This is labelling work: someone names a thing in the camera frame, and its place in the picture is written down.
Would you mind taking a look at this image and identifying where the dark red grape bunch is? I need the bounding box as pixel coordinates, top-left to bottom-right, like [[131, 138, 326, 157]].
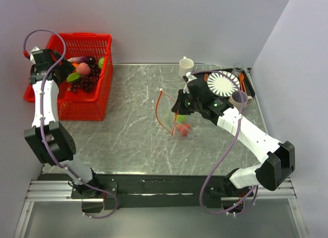
[[68, 62, 101, 93]]

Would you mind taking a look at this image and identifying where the red plastic basket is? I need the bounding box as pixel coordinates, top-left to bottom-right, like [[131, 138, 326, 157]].
[[23, 33, 113, 121]]

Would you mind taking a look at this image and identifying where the beige mug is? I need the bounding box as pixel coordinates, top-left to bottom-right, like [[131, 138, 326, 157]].
[[229, 91, 253, 110]]

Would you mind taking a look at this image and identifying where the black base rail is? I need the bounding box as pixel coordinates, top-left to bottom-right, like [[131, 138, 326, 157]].
[[38, 174, 269, 214]]

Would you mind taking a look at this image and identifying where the pink peach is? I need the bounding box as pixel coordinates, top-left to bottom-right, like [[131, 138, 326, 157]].
[[75, 63, 91, 76]]

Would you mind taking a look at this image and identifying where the blue striped white plate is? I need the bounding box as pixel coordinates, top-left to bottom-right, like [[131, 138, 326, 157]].
[[207, 70, 240, 97]]

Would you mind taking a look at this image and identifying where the purple eggplant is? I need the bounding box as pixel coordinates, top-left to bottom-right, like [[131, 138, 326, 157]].
[[67, 56, 96, 64]]

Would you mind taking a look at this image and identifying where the clear zip top bag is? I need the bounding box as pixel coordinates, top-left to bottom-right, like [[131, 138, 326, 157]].
[[155, 88, 196, 139]]

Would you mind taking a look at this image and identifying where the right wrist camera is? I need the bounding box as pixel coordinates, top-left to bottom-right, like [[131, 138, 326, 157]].
[[182, 72, 197, 83]]

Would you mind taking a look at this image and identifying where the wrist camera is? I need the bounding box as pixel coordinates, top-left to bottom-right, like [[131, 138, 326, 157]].
[[24, 46, 40, 62], [182, 72, 197, 83]]

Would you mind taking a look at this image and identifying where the green round fruit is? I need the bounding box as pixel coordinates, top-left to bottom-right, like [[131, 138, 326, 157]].
[[98, 57, 105, 69]]

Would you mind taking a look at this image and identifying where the green mango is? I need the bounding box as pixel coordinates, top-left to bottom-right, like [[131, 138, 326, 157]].
[[66, 72, 80, 83]]

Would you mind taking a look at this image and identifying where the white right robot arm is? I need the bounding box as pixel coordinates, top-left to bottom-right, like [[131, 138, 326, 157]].
[[171, 76, 295, 196]]

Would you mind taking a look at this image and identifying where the orange plastic fork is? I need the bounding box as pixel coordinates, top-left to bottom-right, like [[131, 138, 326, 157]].
[[204, 73, 209, 82]]

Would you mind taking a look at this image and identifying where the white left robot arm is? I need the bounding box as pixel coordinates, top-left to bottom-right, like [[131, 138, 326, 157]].
[[24, 47, 102, 198]]

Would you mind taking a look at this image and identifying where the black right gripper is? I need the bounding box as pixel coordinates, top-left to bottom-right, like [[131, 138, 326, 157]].
[[172, 89, 202, 115]]

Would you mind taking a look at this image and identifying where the orange plastic spoon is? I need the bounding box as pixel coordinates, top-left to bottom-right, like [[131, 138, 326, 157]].
[[239, 73, 247, 93]]

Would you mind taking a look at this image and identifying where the red yellow apple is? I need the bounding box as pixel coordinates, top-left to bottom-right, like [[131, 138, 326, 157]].
[[176, 123, 191, 136]]

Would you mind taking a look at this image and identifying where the dark green tray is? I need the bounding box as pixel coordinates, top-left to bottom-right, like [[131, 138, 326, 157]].
[[192, 68, 256, 98]]

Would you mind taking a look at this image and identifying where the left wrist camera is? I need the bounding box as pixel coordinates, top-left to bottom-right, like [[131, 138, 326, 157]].
[[24, 46, 40, 62]]

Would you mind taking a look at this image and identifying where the clear drinking glass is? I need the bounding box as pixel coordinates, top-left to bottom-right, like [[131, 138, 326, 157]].
[[232, 63, 244, 77]]

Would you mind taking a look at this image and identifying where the green pear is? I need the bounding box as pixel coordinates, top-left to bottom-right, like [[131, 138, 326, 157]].
[[165, 113, 187, 123]]

